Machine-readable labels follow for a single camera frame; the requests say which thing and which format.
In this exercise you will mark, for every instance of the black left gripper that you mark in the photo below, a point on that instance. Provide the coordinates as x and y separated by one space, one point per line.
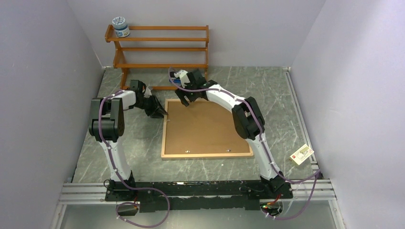
157 109

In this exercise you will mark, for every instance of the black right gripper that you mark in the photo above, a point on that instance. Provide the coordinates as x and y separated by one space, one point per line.
181 95

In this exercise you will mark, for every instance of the brown frame backing board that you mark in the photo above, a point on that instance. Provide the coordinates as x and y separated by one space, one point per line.
205 129

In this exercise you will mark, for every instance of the light wooden picture frame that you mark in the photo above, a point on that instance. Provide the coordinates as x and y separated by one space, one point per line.
205 155

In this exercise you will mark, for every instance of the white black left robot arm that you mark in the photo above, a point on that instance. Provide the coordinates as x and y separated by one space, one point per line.
107 126

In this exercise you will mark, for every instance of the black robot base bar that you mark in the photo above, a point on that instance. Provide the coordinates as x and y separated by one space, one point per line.
156 196

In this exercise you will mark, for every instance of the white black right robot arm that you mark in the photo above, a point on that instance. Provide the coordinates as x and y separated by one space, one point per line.
247 117

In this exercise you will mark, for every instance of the blue black stapler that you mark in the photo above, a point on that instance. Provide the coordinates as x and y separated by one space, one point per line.
177 82

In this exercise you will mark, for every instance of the orange wooden shelf rack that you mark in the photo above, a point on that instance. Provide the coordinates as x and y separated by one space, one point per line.
147 47

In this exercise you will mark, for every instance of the white blue lidded jar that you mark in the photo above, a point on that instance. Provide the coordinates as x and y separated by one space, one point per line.
121 27

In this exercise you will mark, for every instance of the small white red box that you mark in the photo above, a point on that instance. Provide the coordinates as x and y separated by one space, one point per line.
300 155

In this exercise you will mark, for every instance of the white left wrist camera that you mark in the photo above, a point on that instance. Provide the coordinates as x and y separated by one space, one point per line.
147 92

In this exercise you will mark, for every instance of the aluminium rail frame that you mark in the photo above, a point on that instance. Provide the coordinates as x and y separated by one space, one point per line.
132 130

